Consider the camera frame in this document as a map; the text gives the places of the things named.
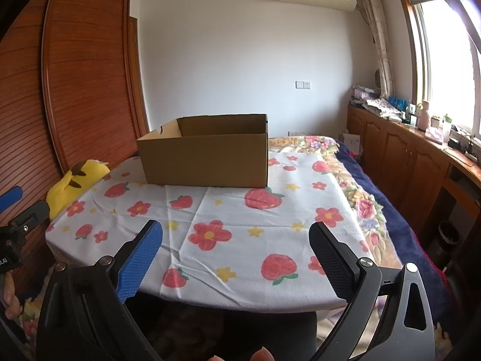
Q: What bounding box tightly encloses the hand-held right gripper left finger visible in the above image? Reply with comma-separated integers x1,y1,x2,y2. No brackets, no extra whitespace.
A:
35,220,163,361

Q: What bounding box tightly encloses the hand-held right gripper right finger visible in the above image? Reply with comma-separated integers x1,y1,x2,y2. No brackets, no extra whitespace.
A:
309,222,437,361

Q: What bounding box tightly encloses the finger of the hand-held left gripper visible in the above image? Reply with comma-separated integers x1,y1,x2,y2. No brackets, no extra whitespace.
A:
0,186,22,213
9,200,51,236

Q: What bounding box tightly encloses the brown cardboard box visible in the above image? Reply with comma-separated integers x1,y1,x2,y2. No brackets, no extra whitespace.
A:
136,114,269,189

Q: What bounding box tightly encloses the person's left hand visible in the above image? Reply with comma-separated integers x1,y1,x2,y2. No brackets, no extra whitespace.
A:
0,273,19,320

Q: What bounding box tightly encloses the person's right hand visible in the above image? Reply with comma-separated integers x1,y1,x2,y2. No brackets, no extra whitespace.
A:
208,346,275,361

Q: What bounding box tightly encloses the yellow plush toy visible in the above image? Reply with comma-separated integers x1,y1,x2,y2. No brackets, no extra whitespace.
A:
46,159,111,221

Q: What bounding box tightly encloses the floral blanket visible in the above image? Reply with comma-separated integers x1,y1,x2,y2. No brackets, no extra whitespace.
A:
19,135,452,343

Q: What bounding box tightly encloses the dark blue blanket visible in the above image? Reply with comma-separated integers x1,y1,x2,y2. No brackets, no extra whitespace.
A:
334,139,452,286

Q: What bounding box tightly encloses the strawberry flower print tablecloth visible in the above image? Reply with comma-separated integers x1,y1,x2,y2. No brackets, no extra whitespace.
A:
45,152,380,313

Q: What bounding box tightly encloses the black trash bin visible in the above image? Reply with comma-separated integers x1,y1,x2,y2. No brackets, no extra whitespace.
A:
438,221,461,258

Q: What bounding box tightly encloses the white paper bag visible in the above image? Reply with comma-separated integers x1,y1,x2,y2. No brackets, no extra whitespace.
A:
343,132,361,155

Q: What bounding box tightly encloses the wooden cabinet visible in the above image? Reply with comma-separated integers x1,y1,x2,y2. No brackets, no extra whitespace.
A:
346,104,481,271

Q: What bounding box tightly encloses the wooden louvered wardrobe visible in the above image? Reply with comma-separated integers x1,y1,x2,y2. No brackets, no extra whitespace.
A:
0,0,151,301

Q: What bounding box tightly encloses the folded patterned cloth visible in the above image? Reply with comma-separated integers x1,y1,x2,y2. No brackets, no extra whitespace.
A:
363,98,403,119

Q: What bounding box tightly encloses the purple box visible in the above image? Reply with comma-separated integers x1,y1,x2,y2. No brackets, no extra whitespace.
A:
352,86,378,100

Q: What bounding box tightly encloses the pink bottle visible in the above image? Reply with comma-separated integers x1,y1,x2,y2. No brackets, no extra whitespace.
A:
418,100,433,130

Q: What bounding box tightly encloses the window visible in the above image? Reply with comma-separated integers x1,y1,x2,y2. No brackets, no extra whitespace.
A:
393,0,481,140

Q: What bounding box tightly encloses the patterned curtain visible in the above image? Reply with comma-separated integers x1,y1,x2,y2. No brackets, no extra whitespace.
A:
356,0,393,100

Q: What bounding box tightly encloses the power strip with cables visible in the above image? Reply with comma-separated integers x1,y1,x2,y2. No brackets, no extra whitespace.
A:
449,135,477,159

